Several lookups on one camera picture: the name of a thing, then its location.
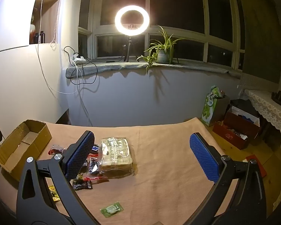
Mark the white power strip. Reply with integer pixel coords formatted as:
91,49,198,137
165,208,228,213
71,54,87,64

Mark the cardboard box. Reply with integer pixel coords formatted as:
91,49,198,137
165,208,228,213
0,119,52,182

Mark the yellow snack packet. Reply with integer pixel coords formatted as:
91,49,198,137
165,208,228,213
48,185,61,202

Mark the wooden wall shelf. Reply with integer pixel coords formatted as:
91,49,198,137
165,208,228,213
29,0,61,44

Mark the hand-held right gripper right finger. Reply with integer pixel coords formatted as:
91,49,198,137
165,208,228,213
189,132,267,225

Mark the white window frame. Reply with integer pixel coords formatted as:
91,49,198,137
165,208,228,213
78,0,246,71

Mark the clear packet with dark contents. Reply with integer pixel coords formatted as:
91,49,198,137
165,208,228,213
88,157,102,175

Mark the potted spider plant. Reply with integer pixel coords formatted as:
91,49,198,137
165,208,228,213
136,25,185,74

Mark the green ring candy packet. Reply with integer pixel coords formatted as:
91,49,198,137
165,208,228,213
100,201,124,218

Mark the dark ornament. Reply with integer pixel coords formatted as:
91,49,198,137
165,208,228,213
271,89,281,106

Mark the red flat box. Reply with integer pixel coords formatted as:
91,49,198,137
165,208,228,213
245,154,267,177

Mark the lace covered side table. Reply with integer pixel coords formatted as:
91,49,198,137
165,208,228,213
240,89,281,149

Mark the green snack bag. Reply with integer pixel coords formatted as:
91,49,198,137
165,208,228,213
200,85,230,127

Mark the red snack packet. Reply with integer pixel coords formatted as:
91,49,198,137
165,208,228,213
81,175,109,183

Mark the ring light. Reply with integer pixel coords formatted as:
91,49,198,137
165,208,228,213
115,5,151,37

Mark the white charger cable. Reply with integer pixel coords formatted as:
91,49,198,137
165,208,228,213
74,61,93,127

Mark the white cabinet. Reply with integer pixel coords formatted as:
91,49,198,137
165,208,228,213
0,0,69,132

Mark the black light tripod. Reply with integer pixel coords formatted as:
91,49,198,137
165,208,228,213
124,36,135,62

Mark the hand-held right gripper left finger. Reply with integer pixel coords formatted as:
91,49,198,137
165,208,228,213
16,130,101,225

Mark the stone window sill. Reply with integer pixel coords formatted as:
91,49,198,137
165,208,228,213
66,60,241,79

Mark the long white cable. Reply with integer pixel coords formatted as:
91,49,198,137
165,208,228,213
35,0,79,95

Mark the dark snack packet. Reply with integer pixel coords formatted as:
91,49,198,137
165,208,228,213
72,180,93,191

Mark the dark curtain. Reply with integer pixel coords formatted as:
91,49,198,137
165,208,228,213
239,0,281,85

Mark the red storage box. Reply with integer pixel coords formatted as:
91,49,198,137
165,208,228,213
213,110,260,150

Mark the white bead cord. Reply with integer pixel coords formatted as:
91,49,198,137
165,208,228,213
50,0,61,50

